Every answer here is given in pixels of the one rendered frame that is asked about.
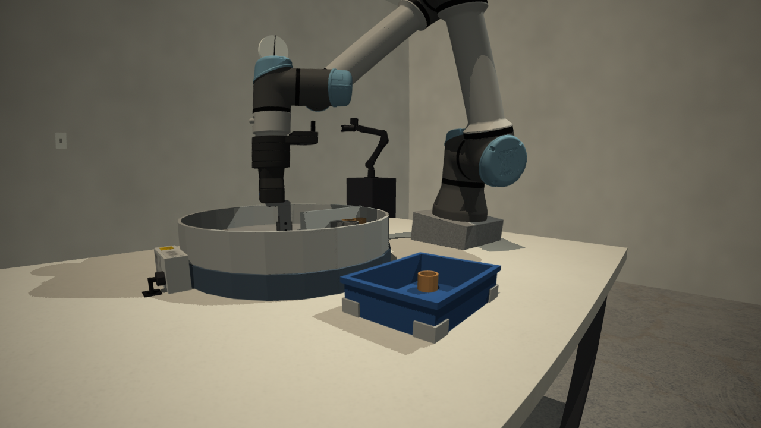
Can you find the blue open crate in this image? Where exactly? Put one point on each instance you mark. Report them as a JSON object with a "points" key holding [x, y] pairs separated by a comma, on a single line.
{"points": [[387, 294]]}

